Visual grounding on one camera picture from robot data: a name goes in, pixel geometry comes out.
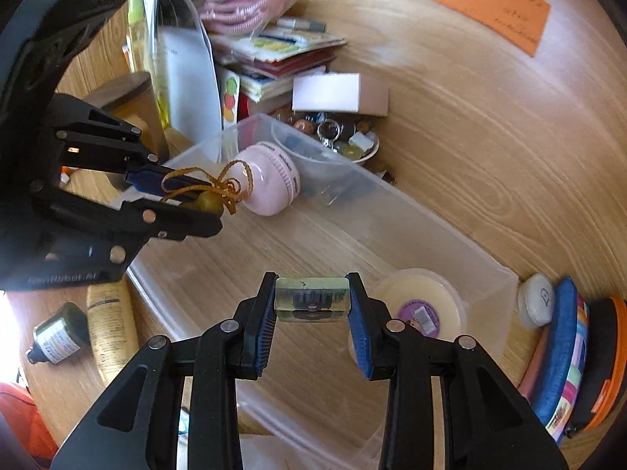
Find small clear green box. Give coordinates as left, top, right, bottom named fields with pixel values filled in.
left=274, top=277, right=352, bottom=324

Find brown string with olive bead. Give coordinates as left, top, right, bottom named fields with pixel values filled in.
left=161, top=161, right=254, bottom=217

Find clear plastic storage bin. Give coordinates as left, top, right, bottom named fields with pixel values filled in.
left=110, top=112, right=520, bottom=470

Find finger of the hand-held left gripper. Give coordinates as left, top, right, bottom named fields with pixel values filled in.
left=29, top=183, right=224, bottom=266
left=51, top=94, right=212, bottom=195

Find grey marker pen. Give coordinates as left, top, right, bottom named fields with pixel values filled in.
left=273, top=17, right=327, bottom=33

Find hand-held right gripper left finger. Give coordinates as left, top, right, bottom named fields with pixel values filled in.
left=49, top=271, right=280, bottom=470

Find pink round device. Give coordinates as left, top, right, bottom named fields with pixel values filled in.
left=229, top=141, right=301, bottom=217

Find white bowl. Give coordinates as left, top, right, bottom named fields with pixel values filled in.
left=271, top=112, right=381, bottom=165

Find round cream container purple label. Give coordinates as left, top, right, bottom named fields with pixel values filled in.
left=348, top=268, right=468, bottom=359

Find wooden desktop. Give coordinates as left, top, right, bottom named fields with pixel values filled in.
left=0, top=0, right=627, bottom=470

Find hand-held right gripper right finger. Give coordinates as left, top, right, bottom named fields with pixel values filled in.
left=345, top=271, right=569, bottom=470

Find white and brown cardboard box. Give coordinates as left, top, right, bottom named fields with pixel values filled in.
left=292, top=72, right=391, bottom=117

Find black and orange case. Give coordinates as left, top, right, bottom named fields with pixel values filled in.
left=563, top=295, right=627, bottom=440

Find orange paper sheet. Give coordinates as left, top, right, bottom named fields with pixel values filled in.
left=335, top=0, right=552, bottom=57

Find small dark bottle white label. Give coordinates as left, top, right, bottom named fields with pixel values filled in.
left=28, top=302, right=89, bottom=366

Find pile of small trinkets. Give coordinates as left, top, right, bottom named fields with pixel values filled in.
left=281, top=110, right=378, bottom=160

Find colourful sticker sheet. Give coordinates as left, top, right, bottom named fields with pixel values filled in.
left=210, top=28, right=348, bottom=62

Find pink flat pouch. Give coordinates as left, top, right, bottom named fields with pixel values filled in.
left=518, top=325, right=550, bottom=398

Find white papers in plastic sleeve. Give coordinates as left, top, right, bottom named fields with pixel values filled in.
left=141, top=0, right=224, bottom=146

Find jar with dark wooden lid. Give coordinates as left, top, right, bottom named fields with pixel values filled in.
left=85, top=72, right=170, bottom=163

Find dark red notebook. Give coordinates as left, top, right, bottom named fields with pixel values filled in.
left=216, top=51, right=340, bottom=81

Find orange cloth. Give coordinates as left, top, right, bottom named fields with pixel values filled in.
left=0, top=381, right=58, bottom=467

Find dotted colourful card box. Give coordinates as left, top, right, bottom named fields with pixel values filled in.
left=218, top=67, right=242, bottom=129

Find blue colourful pencil case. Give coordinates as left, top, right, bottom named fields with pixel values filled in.
left=531, top=277, right=591, bottom=444

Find small white round case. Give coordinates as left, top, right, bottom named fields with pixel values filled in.
left=518, top=273, right=555, bottom=330

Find yellow lotion tube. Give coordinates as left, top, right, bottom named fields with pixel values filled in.
left=87, top=279, right=141, bottom=389

